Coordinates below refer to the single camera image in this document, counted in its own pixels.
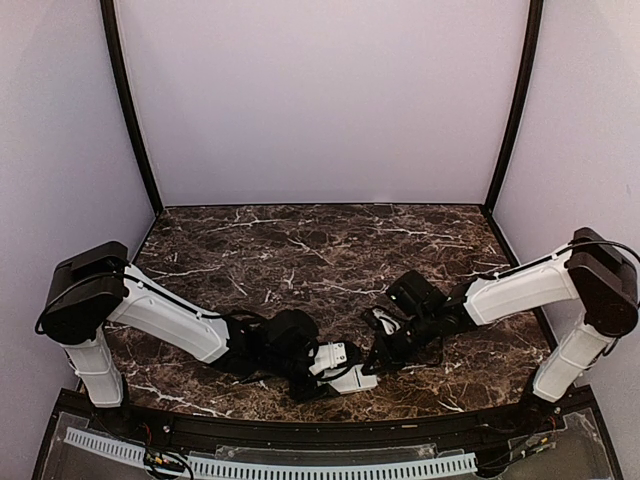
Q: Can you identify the white remote control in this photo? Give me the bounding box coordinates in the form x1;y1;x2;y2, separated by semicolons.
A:
328;364;378;395

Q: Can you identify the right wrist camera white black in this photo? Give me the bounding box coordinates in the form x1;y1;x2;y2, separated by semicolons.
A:
361;306;401;336

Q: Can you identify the black front rail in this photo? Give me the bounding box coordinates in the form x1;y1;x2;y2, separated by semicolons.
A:
49;387;601;454

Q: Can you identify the clear acrylic plate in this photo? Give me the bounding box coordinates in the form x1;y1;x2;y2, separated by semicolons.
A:
213;444;438;466

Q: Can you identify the left black frame post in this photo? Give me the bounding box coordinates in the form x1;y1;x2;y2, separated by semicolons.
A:
99;0;165;217

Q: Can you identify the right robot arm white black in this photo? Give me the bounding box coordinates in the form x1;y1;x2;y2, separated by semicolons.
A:
362;227;639;434

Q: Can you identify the white slotted cable duct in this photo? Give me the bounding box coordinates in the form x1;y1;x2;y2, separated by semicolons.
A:
64;427;477;479

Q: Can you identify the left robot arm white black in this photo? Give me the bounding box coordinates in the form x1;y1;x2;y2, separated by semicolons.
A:
35;241;344;436

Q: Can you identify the right black frame post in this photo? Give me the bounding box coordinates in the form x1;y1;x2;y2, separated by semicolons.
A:
482;0;545;217

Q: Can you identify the black frame post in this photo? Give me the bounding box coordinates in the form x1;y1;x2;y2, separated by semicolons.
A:
482;0;545;217
99;0;165;217

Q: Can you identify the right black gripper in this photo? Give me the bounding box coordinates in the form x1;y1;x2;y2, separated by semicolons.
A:
361;310;438;376

